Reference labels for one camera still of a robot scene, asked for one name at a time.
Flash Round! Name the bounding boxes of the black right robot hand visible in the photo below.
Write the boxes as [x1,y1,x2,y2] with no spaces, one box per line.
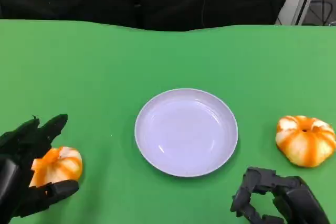
[230,166,332,224]

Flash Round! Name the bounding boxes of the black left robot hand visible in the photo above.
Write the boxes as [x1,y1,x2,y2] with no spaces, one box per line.
[0,113,80,224]

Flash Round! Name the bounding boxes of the orange and white bread roll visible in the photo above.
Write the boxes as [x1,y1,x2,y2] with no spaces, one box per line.
[29,146,84,188]
[275,115,336,168]

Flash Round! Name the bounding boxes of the lilac plate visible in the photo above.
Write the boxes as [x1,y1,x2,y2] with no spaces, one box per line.
[134,88,239,178]

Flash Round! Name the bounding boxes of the green table cloth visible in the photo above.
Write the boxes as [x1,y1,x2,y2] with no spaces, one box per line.
[0,18,336,224]

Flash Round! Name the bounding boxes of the black floor cable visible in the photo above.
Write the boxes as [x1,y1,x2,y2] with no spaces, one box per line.
[312,0,336,26]

